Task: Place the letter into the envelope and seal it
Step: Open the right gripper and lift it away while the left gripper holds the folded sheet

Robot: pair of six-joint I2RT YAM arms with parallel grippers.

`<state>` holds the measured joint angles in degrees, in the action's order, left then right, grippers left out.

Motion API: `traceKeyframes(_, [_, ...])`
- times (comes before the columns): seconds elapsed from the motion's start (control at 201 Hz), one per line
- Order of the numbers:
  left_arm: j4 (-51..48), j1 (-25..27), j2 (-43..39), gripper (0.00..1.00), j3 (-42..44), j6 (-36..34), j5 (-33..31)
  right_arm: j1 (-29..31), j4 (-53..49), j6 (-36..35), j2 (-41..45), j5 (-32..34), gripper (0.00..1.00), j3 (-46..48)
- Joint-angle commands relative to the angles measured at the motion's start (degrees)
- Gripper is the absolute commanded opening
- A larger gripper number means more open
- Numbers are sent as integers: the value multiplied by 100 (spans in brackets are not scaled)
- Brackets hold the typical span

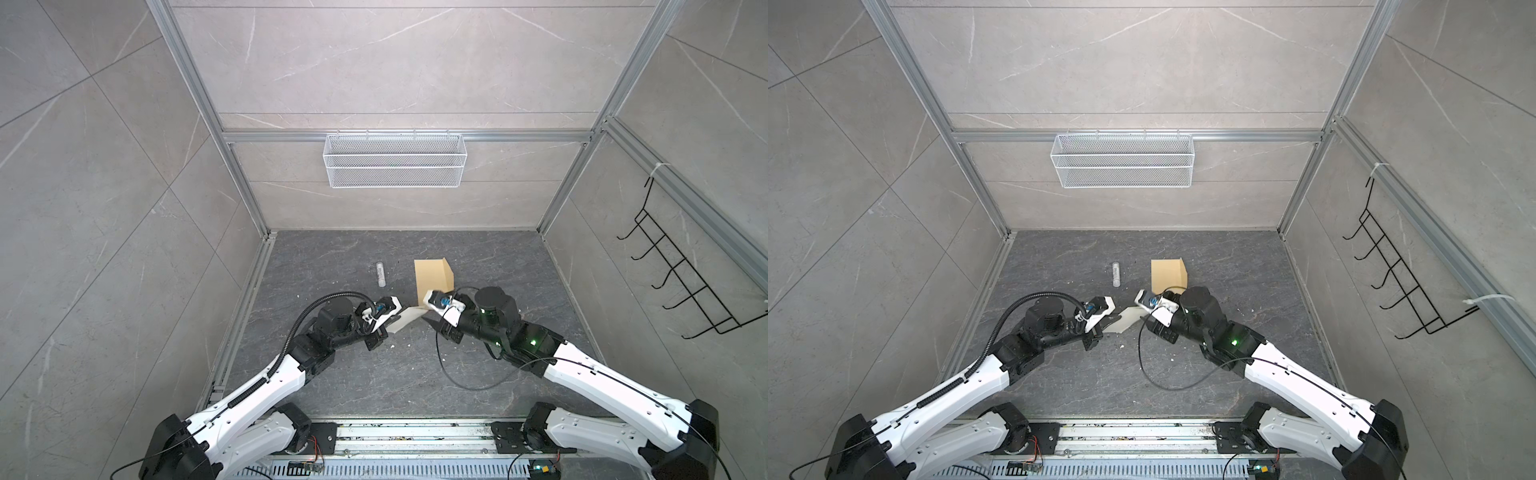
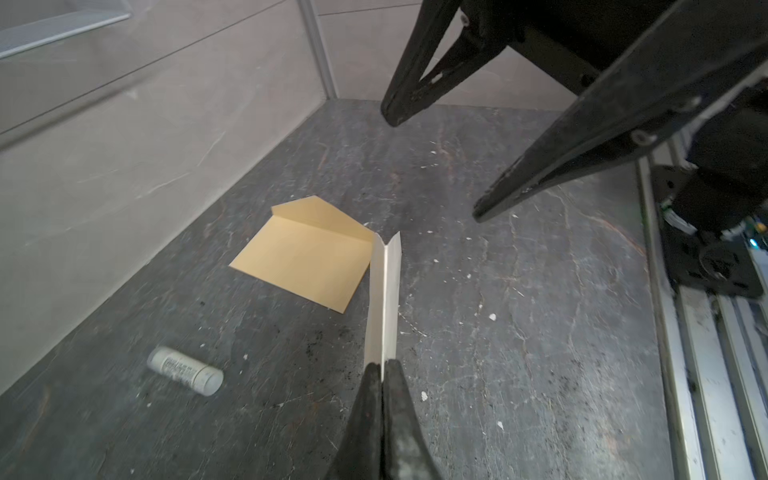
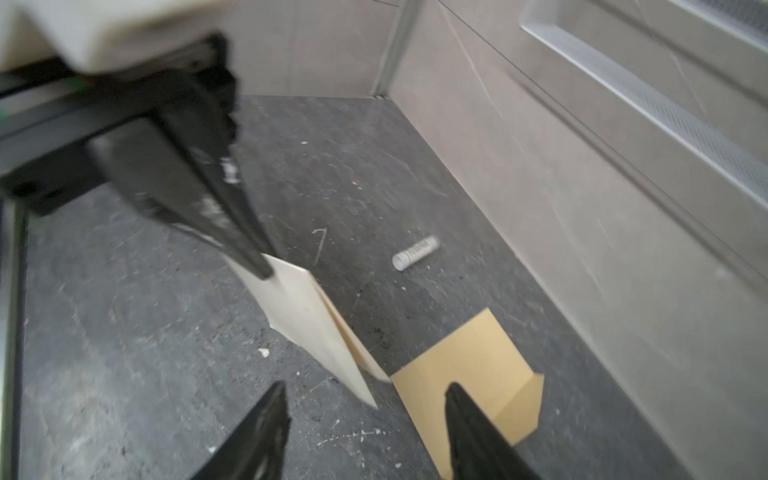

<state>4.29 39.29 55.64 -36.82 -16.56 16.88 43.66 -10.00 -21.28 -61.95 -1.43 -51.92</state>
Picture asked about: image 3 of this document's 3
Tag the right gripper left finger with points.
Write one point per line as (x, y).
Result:
(256, 447)

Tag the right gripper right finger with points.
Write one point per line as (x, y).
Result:
(477, 448)

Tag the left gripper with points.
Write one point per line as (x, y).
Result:
(162, 138)

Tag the yellow kraft envelope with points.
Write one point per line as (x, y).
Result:
(483, 360)

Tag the tan bordered letter paper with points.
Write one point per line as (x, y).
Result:
(298, 308)

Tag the white glue stick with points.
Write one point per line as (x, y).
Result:
(417, 252)

